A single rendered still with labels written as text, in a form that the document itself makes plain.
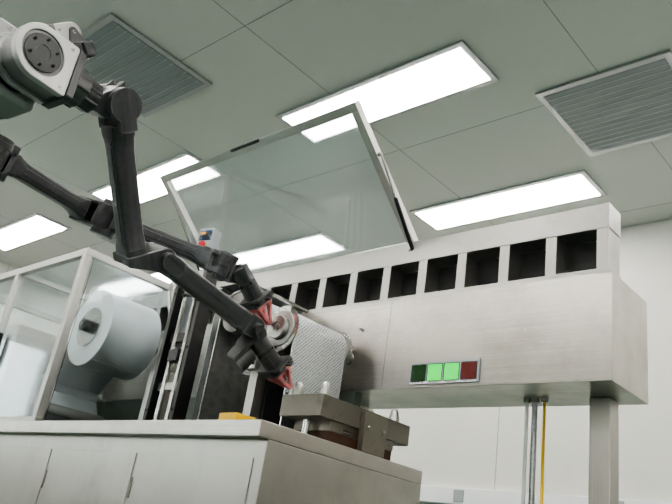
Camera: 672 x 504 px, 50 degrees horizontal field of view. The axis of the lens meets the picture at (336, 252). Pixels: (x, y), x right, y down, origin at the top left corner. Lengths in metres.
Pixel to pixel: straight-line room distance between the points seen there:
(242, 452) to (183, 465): 0.22
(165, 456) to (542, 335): 1.08
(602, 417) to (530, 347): 0.26
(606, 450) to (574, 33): 1.87
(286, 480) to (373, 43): 2.20
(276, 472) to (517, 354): 0.76
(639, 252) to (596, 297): 2.74
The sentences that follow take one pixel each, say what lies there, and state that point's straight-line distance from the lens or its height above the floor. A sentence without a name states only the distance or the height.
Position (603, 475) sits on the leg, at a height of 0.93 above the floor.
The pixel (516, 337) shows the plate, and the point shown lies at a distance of 2.13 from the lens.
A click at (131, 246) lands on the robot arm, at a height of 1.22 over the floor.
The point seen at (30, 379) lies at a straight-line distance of 3.04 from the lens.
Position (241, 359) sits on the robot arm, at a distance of 2.06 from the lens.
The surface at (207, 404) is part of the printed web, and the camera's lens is 2.47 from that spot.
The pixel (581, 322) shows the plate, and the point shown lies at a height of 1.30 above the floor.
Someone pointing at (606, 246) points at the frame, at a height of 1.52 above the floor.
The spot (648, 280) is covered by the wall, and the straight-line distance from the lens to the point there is 4.70.
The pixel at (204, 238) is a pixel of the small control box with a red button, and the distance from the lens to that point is 2.81.
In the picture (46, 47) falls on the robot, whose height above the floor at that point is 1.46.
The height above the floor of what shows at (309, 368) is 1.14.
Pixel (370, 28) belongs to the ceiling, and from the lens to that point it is 3.37.
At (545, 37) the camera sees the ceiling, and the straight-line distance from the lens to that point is 3.36.
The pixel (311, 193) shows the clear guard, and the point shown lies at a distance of 2.68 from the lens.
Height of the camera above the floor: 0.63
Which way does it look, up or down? 23 degrees up
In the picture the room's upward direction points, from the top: 9 degrees clockwise
